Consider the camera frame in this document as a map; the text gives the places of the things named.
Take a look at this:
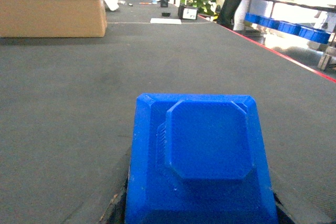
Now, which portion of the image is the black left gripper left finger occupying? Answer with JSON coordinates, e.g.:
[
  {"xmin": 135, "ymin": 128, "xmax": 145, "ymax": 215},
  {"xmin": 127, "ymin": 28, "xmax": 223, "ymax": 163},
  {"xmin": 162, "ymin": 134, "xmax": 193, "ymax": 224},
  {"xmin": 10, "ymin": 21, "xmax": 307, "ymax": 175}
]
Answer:
[{"xmin": 98, "ymin": 150, "xmax": 131, "ymax": 223}]

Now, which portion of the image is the black white device box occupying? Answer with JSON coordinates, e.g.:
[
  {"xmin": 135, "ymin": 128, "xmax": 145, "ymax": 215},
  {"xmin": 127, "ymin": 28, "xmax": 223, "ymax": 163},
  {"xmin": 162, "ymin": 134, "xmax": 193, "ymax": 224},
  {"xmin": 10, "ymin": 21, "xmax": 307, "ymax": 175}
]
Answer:
[{"xmin": 178, "ymin": 4, "xmax": 198, "ymax": 20}]

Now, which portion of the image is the large cardboard box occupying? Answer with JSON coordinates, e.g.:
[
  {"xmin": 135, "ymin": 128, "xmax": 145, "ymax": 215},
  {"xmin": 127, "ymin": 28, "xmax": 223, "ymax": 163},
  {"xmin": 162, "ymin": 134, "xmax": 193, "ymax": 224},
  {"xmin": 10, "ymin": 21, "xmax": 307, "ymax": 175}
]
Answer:
[{"xmin": 1, "ymin": 0, "xmax": 107, "ymax": 38}]

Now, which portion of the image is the black office chair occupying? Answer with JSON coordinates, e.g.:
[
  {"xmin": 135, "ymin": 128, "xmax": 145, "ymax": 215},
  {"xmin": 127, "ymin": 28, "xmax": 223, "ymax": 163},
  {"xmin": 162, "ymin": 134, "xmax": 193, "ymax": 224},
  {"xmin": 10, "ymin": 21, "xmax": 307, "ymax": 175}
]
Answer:
[{"xmin": 216, "ymin": 0, "xmax": 242, "ymax": 30}]

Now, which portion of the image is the white paper sheet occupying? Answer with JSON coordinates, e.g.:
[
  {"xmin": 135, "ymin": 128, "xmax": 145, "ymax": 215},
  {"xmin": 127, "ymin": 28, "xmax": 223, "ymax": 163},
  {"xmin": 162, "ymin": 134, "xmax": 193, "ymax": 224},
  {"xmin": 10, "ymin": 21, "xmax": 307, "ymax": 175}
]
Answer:
[{"xmin": 150, "ymin": 18, "xmax": 182, "ymax": 25}]

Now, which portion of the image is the blue square plastic part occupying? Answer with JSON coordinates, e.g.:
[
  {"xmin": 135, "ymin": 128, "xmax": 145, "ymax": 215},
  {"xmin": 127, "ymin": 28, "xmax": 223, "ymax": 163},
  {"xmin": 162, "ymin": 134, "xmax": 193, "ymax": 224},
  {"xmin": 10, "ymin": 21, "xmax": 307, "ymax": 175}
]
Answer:
[{"xmin": 125, "ymin": 93, "xmax": 278, "ymax": 223}]

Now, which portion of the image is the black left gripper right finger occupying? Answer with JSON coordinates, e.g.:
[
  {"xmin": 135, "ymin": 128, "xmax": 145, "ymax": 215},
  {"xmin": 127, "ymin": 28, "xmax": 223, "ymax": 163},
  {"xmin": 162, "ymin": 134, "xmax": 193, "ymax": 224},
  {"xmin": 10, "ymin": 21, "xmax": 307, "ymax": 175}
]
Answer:
[{"xmin": 273, "ymin": 193, "xmax": 294, "ymax": 224}]

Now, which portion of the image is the steel roller shelf rack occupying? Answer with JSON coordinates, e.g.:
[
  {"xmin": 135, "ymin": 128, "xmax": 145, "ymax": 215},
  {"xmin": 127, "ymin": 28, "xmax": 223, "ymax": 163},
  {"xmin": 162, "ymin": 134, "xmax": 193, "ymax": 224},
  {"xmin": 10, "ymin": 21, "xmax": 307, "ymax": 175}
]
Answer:
[{"xmin": 243, "ymin": 0, "xmax": 335, "ymax": 71}]

